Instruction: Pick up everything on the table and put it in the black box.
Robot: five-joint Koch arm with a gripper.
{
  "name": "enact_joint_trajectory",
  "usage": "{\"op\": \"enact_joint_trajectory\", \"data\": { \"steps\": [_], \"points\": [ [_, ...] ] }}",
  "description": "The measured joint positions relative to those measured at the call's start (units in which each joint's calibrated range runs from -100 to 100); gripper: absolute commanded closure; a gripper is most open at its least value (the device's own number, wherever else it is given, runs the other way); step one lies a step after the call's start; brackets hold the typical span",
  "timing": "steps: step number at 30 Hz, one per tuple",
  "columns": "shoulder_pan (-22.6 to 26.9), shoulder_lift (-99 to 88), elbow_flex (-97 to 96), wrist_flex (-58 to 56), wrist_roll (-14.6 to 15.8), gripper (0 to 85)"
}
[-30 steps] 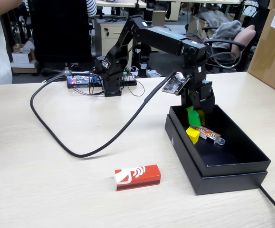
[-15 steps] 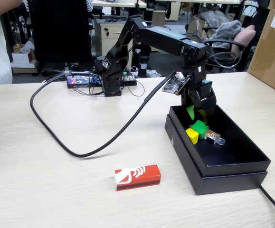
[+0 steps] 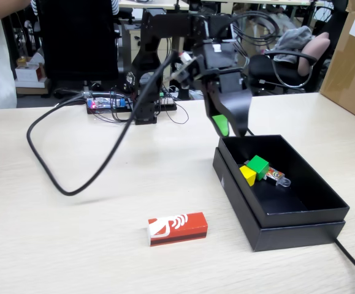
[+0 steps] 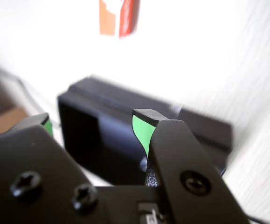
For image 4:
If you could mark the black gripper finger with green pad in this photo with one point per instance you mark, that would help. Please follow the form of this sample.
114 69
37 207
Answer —
27 168
183 158

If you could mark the black storage box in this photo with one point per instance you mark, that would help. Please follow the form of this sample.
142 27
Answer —
209 133

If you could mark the large brown cardboard box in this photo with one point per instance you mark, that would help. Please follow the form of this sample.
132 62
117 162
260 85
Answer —
4 123

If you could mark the red white printed box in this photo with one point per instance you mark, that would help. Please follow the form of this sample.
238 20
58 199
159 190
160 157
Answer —
118 16

